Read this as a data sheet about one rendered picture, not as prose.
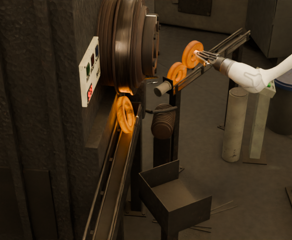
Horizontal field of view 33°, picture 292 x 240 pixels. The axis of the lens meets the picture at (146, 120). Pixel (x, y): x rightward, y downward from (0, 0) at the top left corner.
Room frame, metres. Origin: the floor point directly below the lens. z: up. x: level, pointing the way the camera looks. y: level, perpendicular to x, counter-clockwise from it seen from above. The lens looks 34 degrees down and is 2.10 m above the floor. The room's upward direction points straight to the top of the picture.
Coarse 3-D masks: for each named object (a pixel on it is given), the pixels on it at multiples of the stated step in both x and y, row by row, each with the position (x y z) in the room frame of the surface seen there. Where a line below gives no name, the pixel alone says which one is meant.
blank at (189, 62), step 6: (192, 42) 2.41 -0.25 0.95; (198, 42) 2.42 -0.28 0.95; (186, 48) 2.38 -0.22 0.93; (192, 48) 2.38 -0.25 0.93; (198, 48) 2.42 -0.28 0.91; (186, 54) 2.36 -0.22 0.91; (186, 60) 2.35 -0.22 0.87; (192, 60) 2.40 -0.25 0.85; (186, 66) 2.36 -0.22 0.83; (192, 66) 2.40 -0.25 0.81
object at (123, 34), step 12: (132, 0) 2.01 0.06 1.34; (120, 12) 1.94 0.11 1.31; (132, 12) 1.92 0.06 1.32; (120, 24) 1.90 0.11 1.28; (132, 24) 1.90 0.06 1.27; (120, 36) 1.86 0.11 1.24; (120, 48) 1.84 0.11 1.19; (120, 60) 1.83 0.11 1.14; (120, 72) 1.83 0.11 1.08; (120, 84) 1.85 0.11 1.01; (132, 84) 1.88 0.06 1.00
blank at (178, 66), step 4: (176, 64) 2.48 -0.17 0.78; (180, 64) 2.48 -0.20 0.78; (172, 68) 2.46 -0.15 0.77; (176, 68) 2.46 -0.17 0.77; (180, 68) 2.49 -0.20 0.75; (184, 68) 2.51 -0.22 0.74; (168, 72) 2.45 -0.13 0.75; (172, 72) 2.43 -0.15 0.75; (176, 72) 2.46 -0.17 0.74; (180, 72) 2.51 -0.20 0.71; (184, 72) 2.52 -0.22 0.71; (168, 76) 2.44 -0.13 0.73; (172, 76) 2.43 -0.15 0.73; (180, 76) 2.50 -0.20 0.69; (184, 76) 2.52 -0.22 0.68; (176, 80) 2.48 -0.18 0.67
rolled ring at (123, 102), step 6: (126, 96) 2.06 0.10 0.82; (120, 102) 1.98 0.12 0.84; (126, 102) 2.04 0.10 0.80; (120, 108) 1.95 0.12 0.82; (126, 108) 2.07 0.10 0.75; (132, 108) 2.08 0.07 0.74; (120, 114) 1.93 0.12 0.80; (132, 114) 2.05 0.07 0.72; (120, 120) 1.92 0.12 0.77; (126, 120) 1.93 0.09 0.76; (132, 120) 2.02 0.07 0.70; (120, 126) 1.92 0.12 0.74; (126, 126) 1.91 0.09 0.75; (132, 126) 1.98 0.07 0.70; (126, 132) 1.94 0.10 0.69
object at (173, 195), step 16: (176, 160) 1.69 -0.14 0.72; (144, 176) 1.61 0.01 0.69; (160, 176) 1.65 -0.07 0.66; (176, 176) 1.69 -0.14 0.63; (144, 192) 1.56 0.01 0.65; (160, 192) 1.61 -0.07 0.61; (176, 192) 1.61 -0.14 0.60; (160, 208) 1.43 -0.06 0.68; (176, 208) 1.52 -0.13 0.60; (192, 208) 1.42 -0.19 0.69; (208, 208) 1.46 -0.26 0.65; (160, 224) 1.43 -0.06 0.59; (176, 224) 1.39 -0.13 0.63; (192, 224) 1.43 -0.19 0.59
